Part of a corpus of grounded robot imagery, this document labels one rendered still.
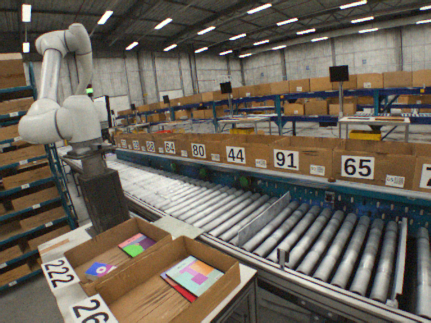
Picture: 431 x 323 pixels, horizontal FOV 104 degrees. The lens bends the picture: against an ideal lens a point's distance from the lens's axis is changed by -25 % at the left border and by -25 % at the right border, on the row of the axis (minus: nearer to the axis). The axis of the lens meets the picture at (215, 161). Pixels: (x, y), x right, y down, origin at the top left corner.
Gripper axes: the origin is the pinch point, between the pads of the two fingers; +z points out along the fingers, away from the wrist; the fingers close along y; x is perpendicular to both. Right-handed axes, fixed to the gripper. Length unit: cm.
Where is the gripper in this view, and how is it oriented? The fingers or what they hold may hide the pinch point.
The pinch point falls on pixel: (108, 153)
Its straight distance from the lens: 181.7
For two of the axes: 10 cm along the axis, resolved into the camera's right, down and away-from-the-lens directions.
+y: 6.9, -2.7, 6.7
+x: -7.1, -1.0, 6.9
